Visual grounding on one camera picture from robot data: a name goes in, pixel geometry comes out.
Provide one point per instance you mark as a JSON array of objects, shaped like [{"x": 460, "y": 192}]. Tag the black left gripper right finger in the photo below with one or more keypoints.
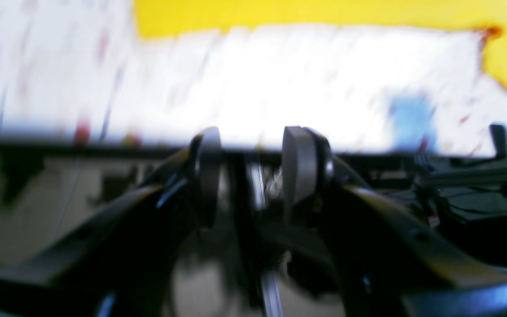
[{"x": 387, "y": 262}]

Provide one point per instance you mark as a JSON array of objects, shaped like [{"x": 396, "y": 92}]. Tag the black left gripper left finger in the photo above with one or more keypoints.
[{"x": 112, "y": 264}]

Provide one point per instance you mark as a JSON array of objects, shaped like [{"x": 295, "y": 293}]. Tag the yellow T-shirt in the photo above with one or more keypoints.
[{"x": 162, "y": 18}]

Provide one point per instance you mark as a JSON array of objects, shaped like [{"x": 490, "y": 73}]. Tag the terrazzo-patterned white tablecloth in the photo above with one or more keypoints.
[{"x": 76, "y": 75}]

